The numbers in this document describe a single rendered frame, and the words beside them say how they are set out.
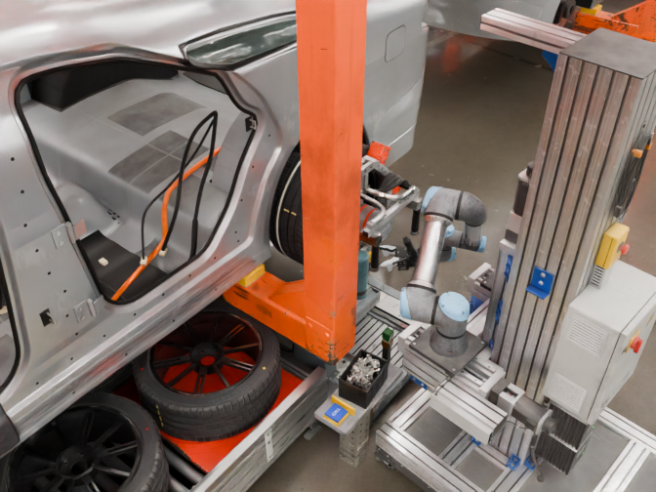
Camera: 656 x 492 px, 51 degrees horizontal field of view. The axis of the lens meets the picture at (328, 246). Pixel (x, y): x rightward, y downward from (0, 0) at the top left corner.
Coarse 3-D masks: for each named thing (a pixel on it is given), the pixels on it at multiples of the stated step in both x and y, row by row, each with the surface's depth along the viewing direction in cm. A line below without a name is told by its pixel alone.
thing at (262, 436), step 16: (320, 368) 318; (304, 384) 311; (320, 384) 318; (288, 400) 304; (304, 400) 310; (272, 416) 297; (288, 416) 304; (256, 432) 291; (272, 432) 298; (240, 448) 285; (256, 448) 291; (272, 448) 303; (224, 464) 279; (240, 464) 285; (208, 480) 273; (224, 480) 279
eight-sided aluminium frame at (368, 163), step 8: (368, 160) 320; (376, 160) 320; (368, 168) 317; (376, 168) 323; (384, 168) 330; (384, 176) 334; (384, 200) 353; (360, 240) 353; (360, 248) 353; (368, 248) 350
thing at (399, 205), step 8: (416, 192) 324; (400, 200) 319; (408, 200) 320; (392, 208) 314; (400, 208) 317; (384, 216) 310; (392, 216) 314; (376, 224) 305; (384, 224) 310; (368, 232) 301
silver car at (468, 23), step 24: (432, 0) 509; (456, 0) 499; (480, 0) 492; (504, 0) 488; (528, 0) 488; (552, 0) 495; (576, 0) 570; (600, 0) 572; (432, 24) 526; (456, 24) 514
